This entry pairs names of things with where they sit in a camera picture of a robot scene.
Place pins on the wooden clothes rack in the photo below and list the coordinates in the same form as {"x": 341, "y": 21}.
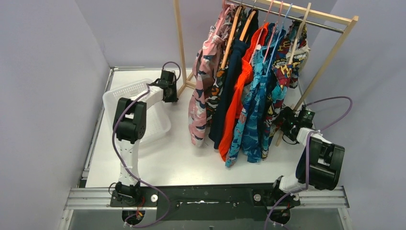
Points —
{"x": 344, "y": 76}

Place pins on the dark blue leaf shorts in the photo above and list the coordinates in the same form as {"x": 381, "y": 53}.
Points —
{"x": 254, "y": 102}

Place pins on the light wooden hanger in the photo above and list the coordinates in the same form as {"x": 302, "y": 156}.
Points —
{"x": 299, "y": 31}

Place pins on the orange camouflage shorts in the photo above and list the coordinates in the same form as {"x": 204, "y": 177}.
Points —
{"x": 220, "y": 68}

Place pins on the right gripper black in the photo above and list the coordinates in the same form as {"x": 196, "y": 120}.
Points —
{"x": 288, "y": 114}

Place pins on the aluminium rail frame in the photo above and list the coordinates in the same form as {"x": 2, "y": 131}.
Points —
{"x": 165, "y": 163}

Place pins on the pink shark print shorts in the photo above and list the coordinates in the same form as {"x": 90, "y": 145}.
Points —
{"x": 203, "y": 71}

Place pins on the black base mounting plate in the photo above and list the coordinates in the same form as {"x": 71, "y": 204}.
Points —
{"x": 143, "y": 205}

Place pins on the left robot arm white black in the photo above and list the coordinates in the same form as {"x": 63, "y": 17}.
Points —
{"x": 129, "y": 127}

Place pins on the light blue fish shorts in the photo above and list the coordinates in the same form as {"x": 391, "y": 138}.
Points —
{"x": 238, "y": 131}

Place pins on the bright orange shorts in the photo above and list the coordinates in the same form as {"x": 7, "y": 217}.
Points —
{"x": 228, "y": 147}

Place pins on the white plastic perforated basket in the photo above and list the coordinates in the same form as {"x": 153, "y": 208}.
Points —
{"x": 158, "y": 122}

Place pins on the navy blue shorts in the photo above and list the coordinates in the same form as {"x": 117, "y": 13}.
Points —
{"x": 220, "y": 120}

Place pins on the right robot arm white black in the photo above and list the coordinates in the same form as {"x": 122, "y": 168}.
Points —
{"x": 320, "y": 163}

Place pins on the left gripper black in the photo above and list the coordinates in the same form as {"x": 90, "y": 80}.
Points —
{"x": 171, "y": 93}

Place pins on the comic print shorts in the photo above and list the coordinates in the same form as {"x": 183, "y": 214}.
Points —
{"x": 283, "y": 76}

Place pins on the orange wooden hanger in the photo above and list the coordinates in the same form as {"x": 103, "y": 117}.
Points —
{"x": 231, "y": 36}
{"x": 246, "y": 26}

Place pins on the blue plastic hanger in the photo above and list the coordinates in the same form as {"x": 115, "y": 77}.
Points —
{"x": 279, "y": 37}

